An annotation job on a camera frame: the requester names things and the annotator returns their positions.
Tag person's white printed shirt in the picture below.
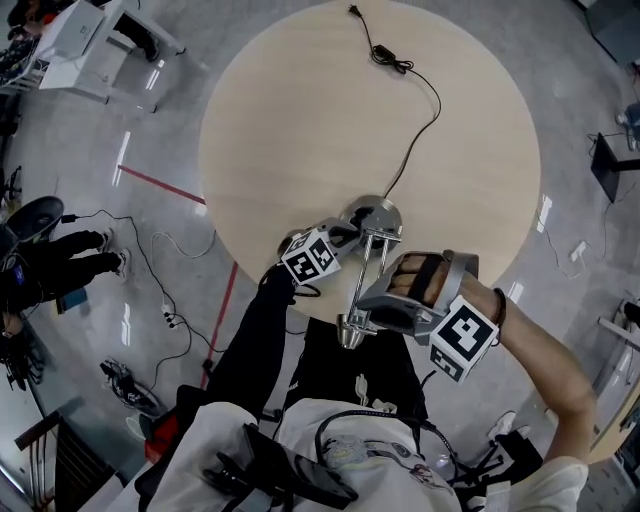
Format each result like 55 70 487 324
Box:
158 397 590 512

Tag person's left forearm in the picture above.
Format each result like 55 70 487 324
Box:
206 271 297 424

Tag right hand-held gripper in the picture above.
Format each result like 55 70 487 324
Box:
357 249 501 385

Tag black chest device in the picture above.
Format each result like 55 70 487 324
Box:
201 421 360 512

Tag person's right forearm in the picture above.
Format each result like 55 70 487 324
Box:
459 272 600 467

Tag white box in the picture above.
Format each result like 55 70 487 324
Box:
37 0 110 57

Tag person's right hand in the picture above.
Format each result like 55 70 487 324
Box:
386 252 448 306

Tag black floor cable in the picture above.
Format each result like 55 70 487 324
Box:
59 212 195 392

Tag black power cord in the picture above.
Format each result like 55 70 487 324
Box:
347 3 443 201

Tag small white table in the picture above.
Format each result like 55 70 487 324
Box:
36 0 187 115

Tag black equipment bundle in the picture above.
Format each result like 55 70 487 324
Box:
98 356 162 417

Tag black round pan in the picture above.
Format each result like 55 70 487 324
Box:
8 195 67 245

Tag silver desk lamp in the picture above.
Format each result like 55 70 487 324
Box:
336 193 405 350

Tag person's white shoe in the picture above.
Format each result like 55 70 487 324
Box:
486 410 532 442

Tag black wrist band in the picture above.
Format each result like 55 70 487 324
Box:
491 286 508 347

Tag white floor cable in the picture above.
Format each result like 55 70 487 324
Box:
149 228 217 262

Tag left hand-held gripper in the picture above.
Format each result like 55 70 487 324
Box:
277 205 376 287

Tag red floor tape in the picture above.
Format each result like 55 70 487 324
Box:
118 164 240 390

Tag person's black trousers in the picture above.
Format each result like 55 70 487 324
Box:
286 316 432 427

